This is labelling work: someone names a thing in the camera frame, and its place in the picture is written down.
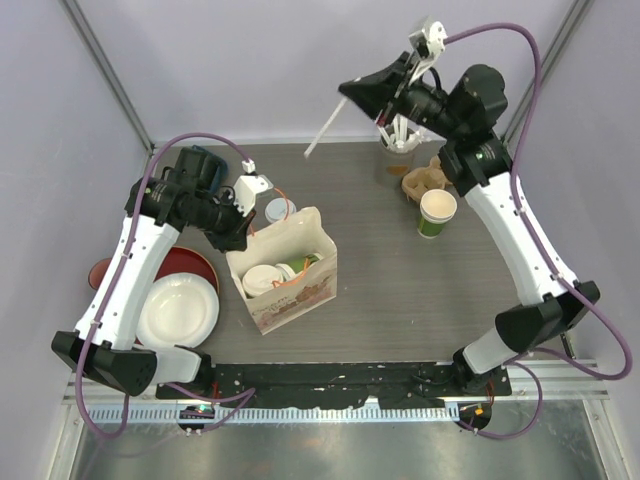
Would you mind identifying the stacked green paper cups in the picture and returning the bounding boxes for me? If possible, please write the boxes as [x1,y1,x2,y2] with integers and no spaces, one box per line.
[417,189,457,239]

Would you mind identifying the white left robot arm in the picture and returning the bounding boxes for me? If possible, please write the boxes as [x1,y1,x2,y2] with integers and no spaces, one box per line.
[51,148,269,399]

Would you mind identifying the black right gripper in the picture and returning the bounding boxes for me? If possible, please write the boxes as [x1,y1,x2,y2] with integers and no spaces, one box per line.
[338,52,464,143]

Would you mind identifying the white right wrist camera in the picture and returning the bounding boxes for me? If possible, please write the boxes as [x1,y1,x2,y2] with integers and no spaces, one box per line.
[409,17,448,82]

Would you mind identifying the bear print paper bag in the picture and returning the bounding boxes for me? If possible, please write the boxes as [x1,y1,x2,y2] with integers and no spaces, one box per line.
[226,206,338,335]

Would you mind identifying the grey straw holder cup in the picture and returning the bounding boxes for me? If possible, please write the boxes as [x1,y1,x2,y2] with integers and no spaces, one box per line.
[374,138,416,188]

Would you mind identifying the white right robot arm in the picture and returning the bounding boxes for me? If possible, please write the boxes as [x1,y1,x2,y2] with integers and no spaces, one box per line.
[338,53,600,395]

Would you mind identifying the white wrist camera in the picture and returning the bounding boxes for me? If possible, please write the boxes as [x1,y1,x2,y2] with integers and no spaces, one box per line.
[233,159,274,217]
[409,17,448,82]

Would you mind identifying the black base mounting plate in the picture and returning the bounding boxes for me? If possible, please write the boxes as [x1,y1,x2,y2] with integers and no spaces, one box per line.
[179,362,512,410]

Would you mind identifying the white slotted cable duct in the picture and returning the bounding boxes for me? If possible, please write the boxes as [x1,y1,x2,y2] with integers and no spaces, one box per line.
[85,402,460,425]

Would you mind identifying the white plastic lid stack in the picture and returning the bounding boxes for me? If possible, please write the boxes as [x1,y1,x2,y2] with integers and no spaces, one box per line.
[264,198,297,224]

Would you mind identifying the white paper plate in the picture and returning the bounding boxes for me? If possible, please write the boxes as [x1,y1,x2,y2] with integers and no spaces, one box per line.
[136,273,220,348]

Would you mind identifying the brown pulp cup carrier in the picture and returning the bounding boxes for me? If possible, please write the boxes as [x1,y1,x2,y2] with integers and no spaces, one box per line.
[401,156,452,204]

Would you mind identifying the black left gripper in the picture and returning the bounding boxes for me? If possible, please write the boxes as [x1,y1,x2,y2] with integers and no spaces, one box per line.
[187,190,257,254]

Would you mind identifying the blue ceramic dish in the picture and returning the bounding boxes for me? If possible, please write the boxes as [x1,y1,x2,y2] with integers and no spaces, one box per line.
[192,145,229,193]

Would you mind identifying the pink floral mug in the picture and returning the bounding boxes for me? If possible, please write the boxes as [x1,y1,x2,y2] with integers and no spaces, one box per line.
[88,258,112,291]

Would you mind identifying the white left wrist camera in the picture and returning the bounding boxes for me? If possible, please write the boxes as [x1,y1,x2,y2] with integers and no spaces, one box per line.
[233,159,274,217]

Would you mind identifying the white plastic cup lid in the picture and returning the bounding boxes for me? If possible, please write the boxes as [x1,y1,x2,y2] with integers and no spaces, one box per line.
[242,265,283,298]

